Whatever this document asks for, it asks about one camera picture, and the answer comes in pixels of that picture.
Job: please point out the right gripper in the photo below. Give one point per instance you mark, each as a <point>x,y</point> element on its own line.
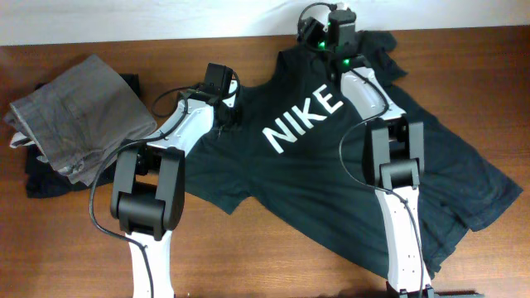
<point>311,31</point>

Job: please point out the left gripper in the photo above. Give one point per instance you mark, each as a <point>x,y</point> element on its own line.
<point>236,118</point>

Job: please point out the black Nike t-shirt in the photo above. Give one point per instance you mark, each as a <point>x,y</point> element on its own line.
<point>298,149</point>

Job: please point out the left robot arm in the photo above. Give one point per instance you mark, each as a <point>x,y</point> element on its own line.
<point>149,184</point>

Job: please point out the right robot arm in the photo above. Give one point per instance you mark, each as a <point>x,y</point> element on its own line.
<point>393,154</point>

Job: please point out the folded grey trousers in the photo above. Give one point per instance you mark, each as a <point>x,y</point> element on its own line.
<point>80,117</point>

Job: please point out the folded black garment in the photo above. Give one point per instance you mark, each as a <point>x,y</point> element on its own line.
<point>43,182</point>

